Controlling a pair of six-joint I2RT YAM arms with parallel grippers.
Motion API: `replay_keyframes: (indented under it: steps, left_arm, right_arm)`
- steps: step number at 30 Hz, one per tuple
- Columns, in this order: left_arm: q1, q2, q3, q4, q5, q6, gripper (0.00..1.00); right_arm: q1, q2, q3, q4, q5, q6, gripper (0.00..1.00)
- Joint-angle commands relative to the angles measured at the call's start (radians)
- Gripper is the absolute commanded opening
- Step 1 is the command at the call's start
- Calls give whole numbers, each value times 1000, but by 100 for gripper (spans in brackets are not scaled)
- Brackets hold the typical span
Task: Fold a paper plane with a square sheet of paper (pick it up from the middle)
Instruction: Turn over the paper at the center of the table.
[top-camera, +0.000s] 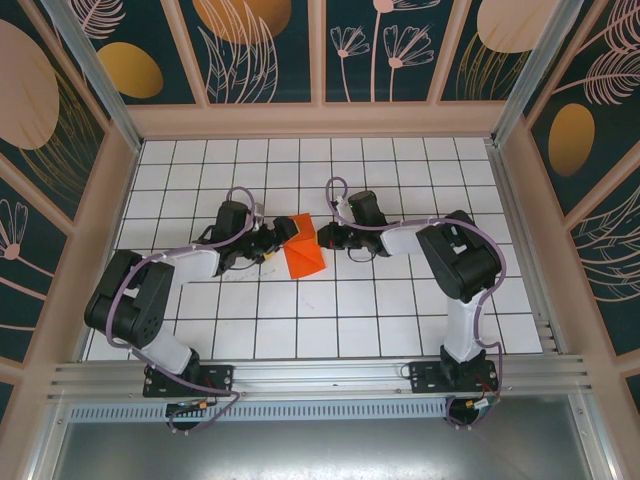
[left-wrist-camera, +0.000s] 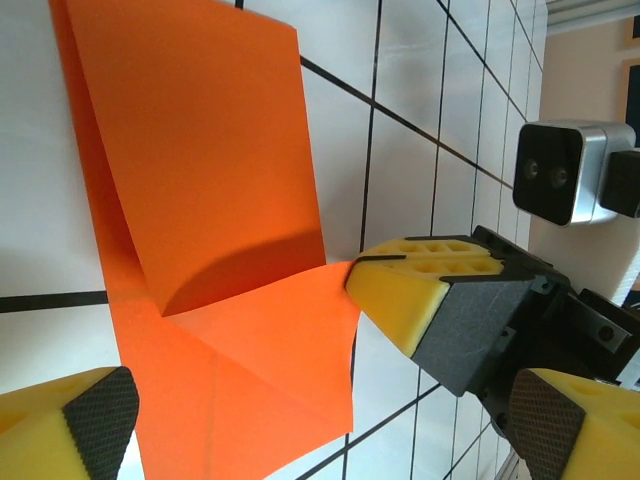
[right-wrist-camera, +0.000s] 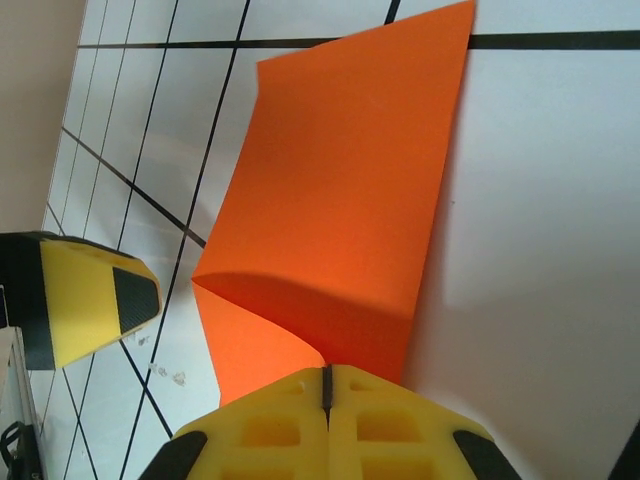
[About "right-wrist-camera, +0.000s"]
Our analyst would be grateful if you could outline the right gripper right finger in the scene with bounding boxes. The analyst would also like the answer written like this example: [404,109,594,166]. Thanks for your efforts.
[324,363,524,480]

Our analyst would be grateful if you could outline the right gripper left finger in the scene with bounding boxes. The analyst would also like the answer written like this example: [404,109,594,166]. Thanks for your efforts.
[142,366,329,480]

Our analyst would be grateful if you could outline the aluminium mounting rail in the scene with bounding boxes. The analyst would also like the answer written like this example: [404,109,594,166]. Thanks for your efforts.
[0,327,41,480]

